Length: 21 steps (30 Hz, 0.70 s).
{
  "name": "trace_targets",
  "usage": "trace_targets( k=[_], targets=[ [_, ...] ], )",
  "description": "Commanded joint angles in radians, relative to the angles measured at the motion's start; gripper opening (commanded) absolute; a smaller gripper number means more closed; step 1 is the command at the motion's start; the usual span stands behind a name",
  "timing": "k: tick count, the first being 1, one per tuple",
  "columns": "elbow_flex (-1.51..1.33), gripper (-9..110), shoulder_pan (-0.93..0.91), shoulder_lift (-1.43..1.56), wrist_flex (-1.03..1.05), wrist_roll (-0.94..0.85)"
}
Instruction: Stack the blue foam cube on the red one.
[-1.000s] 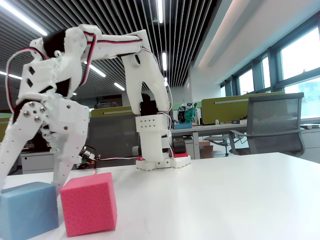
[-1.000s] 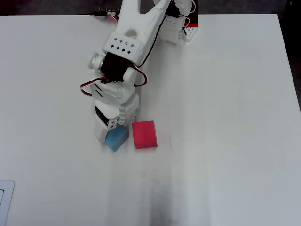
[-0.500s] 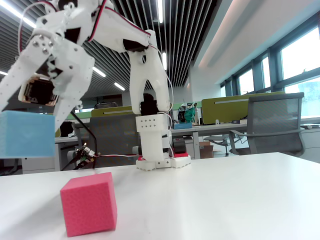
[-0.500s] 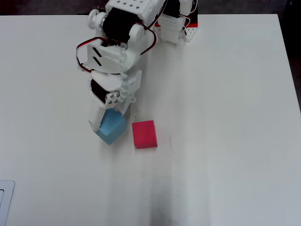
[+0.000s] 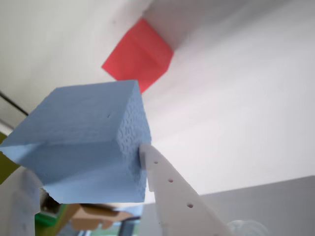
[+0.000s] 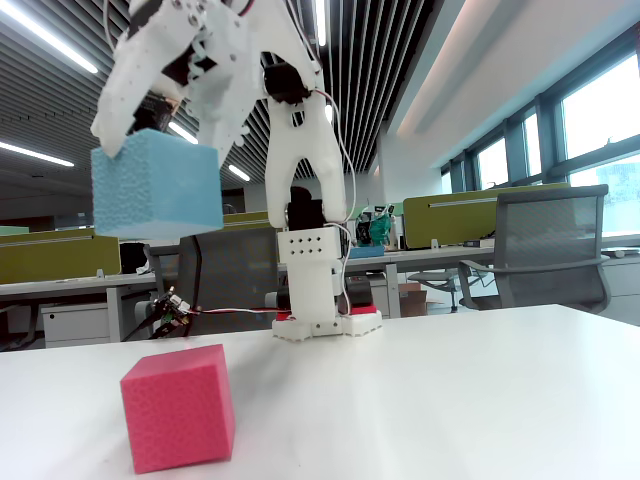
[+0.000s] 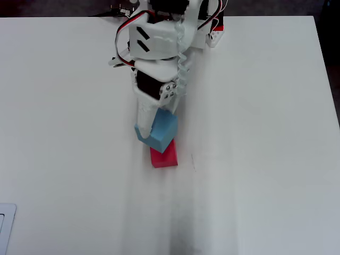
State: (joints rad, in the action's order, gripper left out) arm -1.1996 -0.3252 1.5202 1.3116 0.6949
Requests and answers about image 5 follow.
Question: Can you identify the olive desk partition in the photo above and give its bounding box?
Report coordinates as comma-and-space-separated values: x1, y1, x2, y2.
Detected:
0, 131, 21, 185

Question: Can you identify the red foam cube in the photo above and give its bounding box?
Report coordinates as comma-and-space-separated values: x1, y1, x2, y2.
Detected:
101, 18, 175, 94

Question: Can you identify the thin black cable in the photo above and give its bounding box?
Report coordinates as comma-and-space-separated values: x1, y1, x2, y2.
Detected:
0, 90, 29, 116

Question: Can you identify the blue foam cube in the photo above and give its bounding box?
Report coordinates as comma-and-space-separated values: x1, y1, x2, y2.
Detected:
0, 80, 152, 205

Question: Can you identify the brown cardboard stand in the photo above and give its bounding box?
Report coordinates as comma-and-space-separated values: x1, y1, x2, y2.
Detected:
56, 203, 135, 232

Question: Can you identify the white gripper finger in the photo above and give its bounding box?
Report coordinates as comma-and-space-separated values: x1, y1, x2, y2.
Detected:
139, 144, 234, 236
9, 170, 41, 236

